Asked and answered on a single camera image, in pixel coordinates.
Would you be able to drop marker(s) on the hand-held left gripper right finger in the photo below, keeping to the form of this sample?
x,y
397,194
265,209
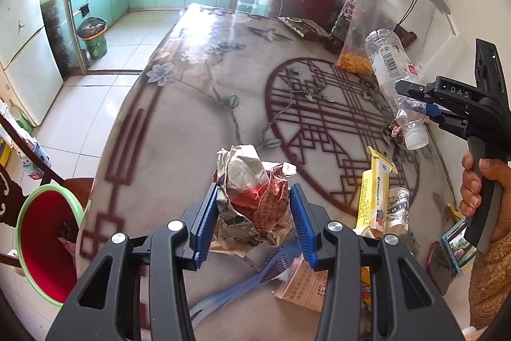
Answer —
x,y
303,225

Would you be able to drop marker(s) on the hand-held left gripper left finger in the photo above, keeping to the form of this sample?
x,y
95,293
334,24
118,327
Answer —
x,y
205,225

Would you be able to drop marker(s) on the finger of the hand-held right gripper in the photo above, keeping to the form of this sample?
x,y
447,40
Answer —
x,y
447,117
411,89

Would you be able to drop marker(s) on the clear plastic bottle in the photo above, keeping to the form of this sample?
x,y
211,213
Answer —
x,y
389,61

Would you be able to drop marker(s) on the newspaper ball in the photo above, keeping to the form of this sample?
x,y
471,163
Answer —
x,y
251,197

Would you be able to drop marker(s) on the tan cardboard box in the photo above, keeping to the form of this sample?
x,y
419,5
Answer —
x,y
301,283

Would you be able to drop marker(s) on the red basin green rim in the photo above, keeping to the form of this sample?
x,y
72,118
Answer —
x,y
40,253

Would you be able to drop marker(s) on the person's right forearm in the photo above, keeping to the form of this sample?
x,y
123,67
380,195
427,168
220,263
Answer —
x,y
491,285

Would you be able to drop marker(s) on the green trash bin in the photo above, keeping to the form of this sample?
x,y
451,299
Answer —
x,y
95,43

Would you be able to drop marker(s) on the person's right hand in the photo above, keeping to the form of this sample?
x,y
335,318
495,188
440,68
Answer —
x,y
471,185

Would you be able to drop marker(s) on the small crumpled wrapper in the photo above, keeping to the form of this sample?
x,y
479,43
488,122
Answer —
x,y
395,133

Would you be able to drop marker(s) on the plain wooden chair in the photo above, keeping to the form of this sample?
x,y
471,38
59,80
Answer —
x,y
405,37

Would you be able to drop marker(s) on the clear zip bag orange snacks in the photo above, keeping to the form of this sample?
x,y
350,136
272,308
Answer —
x,y
357,57

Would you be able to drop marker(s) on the blue fly swatter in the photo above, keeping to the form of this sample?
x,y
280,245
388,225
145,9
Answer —
x,y
239,287

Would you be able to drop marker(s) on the yellow flattened box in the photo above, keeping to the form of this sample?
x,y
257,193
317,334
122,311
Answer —
x,y
375,197

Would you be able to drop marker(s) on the yellow carton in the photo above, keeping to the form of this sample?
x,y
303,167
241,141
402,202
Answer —
x,y
366,287

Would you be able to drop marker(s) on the crushed printed paper cup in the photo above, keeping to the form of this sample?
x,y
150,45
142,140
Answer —
x,y
397,209

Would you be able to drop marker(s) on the yellow plastic piece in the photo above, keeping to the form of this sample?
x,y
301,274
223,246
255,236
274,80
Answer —
x,y
453,213

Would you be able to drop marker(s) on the bottle with pink label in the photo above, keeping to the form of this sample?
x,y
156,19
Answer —
x,y
343,19

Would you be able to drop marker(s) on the dark snack packet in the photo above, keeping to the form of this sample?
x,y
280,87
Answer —
x,y
303,27

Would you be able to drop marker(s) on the smartphone pink case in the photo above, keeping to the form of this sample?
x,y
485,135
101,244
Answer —
x,y
437,267

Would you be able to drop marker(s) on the white long package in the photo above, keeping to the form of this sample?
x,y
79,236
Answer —
x,y
38,155

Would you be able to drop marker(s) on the carved wooden chair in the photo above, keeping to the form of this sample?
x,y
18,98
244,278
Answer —
x,y
10,201

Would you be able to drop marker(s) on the white refrigerator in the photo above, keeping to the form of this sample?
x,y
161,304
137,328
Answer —
x,y
28,45

